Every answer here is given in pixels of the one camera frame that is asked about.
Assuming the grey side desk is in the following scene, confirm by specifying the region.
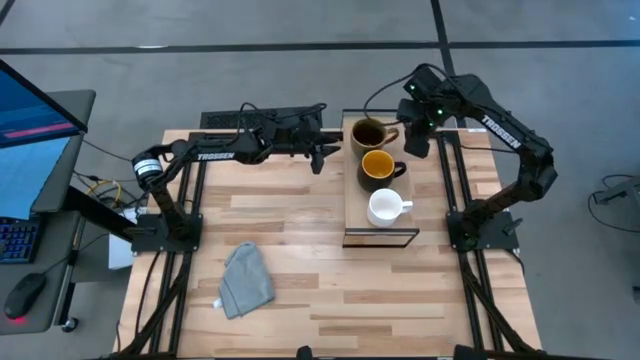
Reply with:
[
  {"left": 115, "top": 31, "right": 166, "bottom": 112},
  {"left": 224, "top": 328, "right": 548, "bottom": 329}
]
[{"left": 0, "top": 89, "right": 98, "bottom": 337}]

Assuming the wooden shelf with black frame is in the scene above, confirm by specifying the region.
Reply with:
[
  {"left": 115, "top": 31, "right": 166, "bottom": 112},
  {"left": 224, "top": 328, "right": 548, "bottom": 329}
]
[{"left": 340, "top": 108, "right": 422, "bottom": 250}]

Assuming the black computer mouse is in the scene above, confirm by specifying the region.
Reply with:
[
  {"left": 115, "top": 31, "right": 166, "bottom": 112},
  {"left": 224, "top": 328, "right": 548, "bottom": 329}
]
[{"left": 2, "top": 272, "right": 48, "bottom": 323}]

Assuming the white mug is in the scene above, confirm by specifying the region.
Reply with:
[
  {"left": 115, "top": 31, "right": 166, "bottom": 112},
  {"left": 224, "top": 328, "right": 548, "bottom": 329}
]
[{"left": 365, "top": 187, "right": 416, "bottom": 229}]

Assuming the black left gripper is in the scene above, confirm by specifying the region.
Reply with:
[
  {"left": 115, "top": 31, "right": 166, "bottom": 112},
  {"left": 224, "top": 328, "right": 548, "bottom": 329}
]
[{"left": 272, "top": 112, "right": 343, "bottom": 177}]

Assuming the black floor cable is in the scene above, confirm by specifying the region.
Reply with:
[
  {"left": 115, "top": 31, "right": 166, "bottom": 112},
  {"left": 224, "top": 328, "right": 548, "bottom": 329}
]
[{"left": 584, "top": 173, "right": 640, "bottom": 233}]

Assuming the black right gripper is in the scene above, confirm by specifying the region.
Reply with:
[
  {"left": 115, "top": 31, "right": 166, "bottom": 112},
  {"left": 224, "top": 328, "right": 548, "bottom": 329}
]
[{"left": 397, "top": 97, "right": 447, "bottom": 160}]

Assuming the white box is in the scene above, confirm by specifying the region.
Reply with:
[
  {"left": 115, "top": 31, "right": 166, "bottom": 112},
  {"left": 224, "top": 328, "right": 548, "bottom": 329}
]
[{"left": 107, "top": 207, "right": 137, "bottom": 272}]

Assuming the black mug with yellow inside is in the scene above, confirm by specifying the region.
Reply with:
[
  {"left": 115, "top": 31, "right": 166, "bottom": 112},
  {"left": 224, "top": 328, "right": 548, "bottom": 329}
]
[{"left": 355, "top": 148, "right": 408, "bottom": 194}]

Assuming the green and blue glazed mug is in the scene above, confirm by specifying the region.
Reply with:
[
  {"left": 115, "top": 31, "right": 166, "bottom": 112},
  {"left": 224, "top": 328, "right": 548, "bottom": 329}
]
[{"left": 349, "top": 117, "right": 402, "bottom": 160}]

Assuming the yellow cable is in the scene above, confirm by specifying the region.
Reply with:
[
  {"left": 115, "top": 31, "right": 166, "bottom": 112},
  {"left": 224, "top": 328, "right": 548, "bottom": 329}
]
[{"left": 86, "top": 179, "right": 123, "bottom": 210}]

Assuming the grey knitted cloth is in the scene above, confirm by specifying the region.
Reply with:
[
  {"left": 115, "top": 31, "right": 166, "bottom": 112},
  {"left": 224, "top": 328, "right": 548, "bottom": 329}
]
[{"left": 212, "top": 241, "right": 277, "bottom": 322}]

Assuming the black keyboard with coloured lights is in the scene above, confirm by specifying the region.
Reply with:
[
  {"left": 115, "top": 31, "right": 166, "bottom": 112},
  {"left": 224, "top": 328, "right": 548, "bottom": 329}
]
[{"left": 0, "top": 216, "right": 42, "bottom": 265}]

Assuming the computer monitor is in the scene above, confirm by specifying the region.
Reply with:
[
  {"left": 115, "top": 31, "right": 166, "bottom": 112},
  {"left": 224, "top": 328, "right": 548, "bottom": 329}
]
[{"left": 0, "top": 59, "right": 90, "bottom": 222}]

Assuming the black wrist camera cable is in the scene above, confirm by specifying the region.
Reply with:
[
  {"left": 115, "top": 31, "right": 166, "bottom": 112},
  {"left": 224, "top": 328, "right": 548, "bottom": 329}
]
[{"left": 363, "top": 62, "right": 451, "bottom": 125}]

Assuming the black aluminium table frame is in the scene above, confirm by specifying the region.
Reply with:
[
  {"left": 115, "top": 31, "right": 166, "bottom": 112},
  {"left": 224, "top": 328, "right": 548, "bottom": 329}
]
[{"left": 112, "top": 129, "right": 547, "bottom": 360}]

